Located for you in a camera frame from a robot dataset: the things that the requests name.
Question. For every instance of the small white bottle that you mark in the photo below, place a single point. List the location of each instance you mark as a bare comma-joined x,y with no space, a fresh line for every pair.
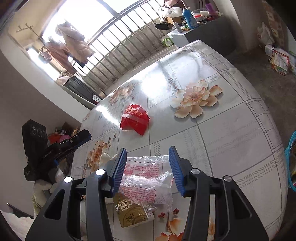
177,26

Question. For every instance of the white plastic bag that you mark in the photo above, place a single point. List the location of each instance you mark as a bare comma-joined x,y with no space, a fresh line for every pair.
264,34

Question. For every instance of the metal window railing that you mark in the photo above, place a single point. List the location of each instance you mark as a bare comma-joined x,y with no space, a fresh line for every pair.
126,15

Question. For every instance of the white grey plush toy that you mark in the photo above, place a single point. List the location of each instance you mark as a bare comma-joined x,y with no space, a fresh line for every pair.
41,185

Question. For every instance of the pink hanging coat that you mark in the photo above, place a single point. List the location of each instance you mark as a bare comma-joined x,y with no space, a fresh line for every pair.
74,44

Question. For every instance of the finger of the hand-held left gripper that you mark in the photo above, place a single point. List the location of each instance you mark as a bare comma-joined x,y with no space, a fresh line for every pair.
63,157
69,140

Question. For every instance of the clear red printed plastic wrapper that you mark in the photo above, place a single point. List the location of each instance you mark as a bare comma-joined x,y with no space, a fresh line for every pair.
143,176

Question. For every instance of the wall coat hook rack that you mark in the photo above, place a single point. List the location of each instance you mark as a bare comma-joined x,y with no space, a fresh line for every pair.
25,27

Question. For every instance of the floral tablecloth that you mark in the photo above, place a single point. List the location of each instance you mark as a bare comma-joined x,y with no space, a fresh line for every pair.
231,139

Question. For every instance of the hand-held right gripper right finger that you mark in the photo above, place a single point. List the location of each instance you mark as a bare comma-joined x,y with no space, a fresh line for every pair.
177,169

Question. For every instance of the pink hanging garment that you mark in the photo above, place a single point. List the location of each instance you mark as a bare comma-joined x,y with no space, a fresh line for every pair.
57,58

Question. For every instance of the cardboard box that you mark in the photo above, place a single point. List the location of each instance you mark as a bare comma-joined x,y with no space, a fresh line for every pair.
172,19

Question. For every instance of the green white paper bag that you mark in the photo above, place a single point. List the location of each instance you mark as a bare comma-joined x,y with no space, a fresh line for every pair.
167,41

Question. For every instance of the white fluffy blanket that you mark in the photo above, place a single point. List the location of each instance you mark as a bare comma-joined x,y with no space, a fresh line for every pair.
13,223

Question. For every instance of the brown biscuit pack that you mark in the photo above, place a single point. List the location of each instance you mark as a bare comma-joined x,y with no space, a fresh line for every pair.
129,212

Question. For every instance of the blue plastic basket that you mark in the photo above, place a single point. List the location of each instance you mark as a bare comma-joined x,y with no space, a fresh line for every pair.
291,162

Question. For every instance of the dark grey cabinet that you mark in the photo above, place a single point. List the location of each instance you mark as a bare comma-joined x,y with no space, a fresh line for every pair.
210,34

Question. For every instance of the red cloth pile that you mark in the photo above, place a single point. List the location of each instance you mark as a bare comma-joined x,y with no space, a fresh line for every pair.
60,136

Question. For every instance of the blue detergent bottle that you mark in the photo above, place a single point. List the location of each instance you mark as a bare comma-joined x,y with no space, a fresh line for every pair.
189,17

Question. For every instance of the white cabinet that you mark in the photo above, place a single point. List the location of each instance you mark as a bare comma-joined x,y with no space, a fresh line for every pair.
178,38

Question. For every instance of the purple cup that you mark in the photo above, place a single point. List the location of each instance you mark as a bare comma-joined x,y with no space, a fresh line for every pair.
210,9

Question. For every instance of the white cloth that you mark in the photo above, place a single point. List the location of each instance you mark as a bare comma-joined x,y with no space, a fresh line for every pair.
171,11

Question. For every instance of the dark low cabinet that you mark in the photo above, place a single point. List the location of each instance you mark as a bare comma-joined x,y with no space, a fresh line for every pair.
78,89

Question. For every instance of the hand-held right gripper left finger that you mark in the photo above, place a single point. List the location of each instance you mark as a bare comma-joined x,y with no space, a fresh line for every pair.
120,166

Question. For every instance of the colourful printed bag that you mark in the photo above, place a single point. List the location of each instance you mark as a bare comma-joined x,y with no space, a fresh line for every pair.
281,60

